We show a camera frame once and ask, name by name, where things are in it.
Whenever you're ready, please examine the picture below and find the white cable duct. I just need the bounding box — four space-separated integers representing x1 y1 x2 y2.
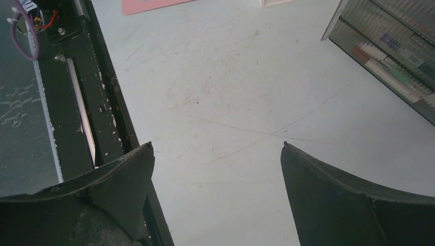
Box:
26 30 65 184

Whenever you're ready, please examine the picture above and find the white file organizer rack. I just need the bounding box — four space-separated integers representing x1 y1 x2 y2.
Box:
260 0 293 8

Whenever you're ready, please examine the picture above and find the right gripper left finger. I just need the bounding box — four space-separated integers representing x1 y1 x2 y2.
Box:
1 142 155 245

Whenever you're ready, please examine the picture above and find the pink folder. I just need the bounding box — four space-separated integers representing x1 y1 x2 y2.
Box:
121 0 191 15

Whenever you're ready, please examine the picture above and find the smoky transparent drawer cabinet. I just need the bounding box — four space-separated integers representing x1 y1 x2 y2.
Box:
322 0 434 123

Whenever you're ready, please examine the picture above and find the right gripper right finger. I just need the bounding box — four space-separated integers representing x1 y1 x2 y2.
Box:
281 143 434 245

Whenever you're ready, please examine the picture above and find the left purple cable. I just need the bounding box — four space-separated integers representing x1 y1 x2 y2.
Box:
10 0 41 62

